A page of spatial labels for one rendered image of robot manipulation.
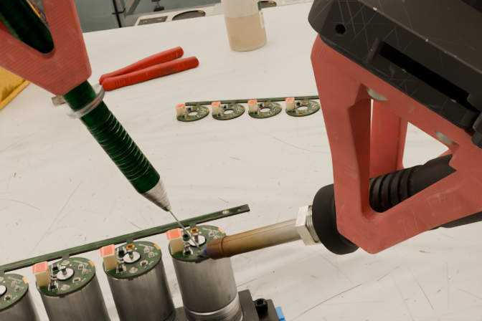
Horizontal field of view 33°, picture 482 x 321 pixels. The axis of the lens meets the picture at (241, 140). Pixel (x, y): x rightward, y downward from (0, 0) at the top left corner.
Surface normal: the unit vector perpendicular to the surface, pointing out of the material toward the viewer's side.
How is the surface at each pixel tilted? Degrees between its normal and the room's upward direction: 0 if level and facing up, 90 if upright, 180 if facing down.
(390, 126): 87
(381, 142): 87
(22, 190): 0
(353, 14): 90
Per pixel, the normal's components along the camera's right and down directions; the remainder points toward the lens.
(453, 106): -0.54, 0.46
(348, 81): -0.60, 0.68
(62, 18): 0.35, 0.52
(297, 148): -0.17, -0.88
